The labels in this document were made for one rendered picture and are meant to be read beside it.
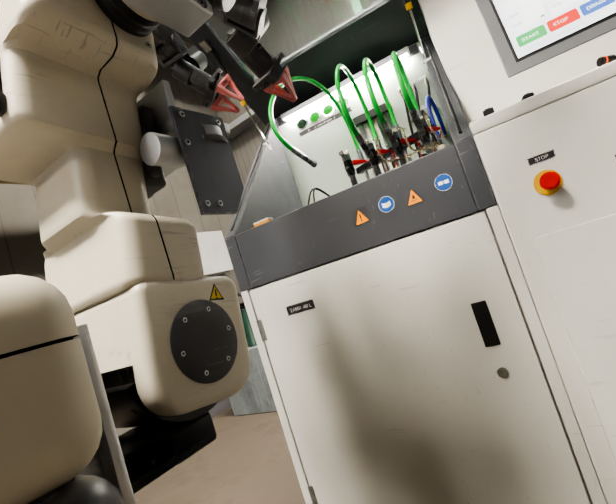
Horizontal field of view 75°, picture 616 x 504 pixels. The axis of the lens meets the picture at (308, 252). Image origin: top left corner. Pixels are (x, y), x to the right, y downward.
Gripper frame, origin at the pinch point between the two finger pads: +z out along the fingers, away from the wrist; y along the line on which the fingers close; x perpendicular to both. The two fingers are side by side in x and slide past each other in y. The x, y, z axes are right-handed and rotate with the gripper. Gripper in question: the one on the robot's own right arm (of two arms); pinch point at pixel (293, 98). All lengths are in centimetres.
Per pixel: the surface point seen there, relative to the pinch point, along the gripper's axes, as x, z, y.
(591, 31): -57, 39, 28
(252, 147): 219, 78, 221
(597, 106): -54, 35, -7
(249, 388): 181, 140, -8
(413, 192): -17.8, 29.2, -16.5
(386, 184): -12.6, 25.3, -14.6
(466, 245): -25, 41, -26
